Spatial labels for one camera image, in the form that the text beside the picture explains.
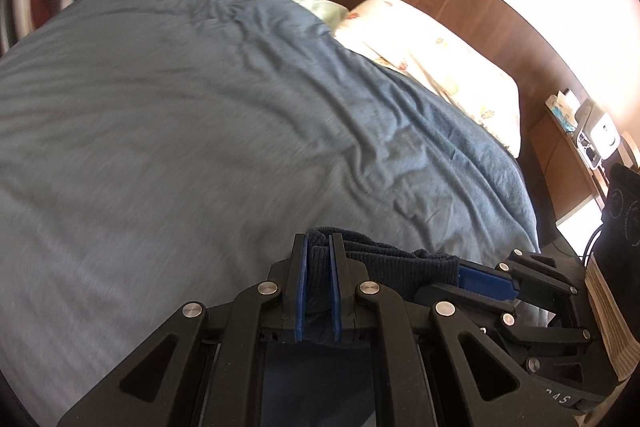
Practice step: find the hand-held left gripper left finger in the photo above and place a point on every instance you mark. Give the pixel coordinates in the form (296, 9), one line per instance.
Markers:
(299, 287)

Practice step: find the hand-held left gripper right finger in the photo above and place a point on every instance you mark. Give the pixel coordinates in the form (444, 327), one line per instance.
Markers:
(336, 287)

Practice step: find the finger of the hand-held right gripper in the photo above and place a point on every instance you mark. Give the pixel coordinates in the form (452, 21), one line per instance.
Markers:
(485, 282)
(435, 293)

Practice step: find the navy blue pants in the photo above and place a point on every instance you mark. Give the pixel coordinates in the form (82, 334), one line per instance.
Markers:
(390, 264)

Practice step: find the beige ribbed cloth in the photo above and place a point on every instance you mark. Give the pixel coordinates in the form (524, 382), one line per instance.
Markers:
(612, 317)

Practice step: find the wooden nightstand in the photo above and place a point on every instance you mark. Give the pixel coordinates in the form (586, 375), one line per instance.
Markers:
(570, 157)

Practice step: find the black printed cloth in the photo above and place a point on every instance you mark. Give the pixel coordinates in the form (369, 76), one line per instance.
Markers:
(625, 212)

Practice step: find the white bedside device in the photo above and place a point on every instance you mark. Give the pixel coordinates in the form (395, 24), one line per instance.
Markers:
(600, 132)

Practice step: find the tissue box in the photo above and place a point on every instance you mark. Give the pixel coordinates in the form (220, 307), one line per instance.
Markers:
(562, 109)

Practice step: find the blue-grey duvet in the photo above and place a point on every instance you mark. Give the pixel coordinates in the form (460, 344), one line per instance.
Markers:
(200, 107)

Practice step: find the cream floral pillow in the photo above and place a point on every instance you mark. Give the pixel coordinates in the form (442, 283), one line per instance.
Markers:
(440, 57)

